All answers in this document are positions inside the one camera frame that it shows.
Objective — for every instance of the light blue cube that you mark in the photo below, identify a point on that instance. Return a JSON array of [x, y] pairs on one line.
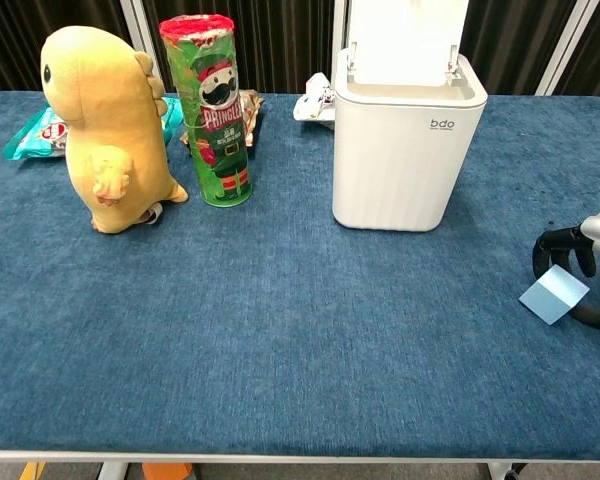
[[554, 295]]

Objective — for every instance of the white bdo trash bin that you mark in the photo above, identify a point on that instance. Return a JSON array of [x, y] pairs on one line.
[[405, 150]]

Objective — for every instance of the green Pringles can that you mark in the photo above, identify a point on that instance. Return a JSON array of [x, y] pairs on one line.
[[219, 125]]

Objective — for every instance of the blue carpet table mat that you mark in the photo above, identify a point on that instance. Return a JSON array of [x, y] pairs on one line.
[[300, 325]]

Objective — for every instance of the white crumpled snack wrapper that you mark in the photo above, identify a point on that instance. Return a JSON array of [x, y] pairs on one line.
[[316, 102]]

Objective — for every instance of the brown crumpled snack wrapper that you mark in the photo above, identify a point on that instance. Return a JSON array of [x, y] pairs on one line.
[[250, 112]]

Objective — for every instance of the orange object under table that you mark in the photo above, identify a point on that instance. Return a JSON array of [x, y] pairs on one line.
[[166, 470]]

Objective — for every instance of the yellow dinosaur plush toy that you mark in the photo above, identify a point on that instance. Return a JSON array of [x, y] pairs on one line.
[[110, 115]]

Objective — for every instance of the white table leg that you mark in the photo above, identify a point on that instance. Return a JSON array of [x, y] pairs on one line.
[[112, 470]]

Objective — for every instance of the teal snack bag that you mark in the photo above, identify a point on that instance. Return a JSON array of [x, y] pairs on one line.
[[37, 137]]

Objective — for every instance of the yellow object under table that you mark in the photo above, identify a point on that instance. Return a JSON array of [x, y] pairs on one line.
[[31, 470]]

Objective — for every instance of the white metal frame post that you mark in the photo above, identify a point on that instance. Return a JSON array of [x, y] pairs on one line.
[[570, 45], [338, 30], [139, 30]]

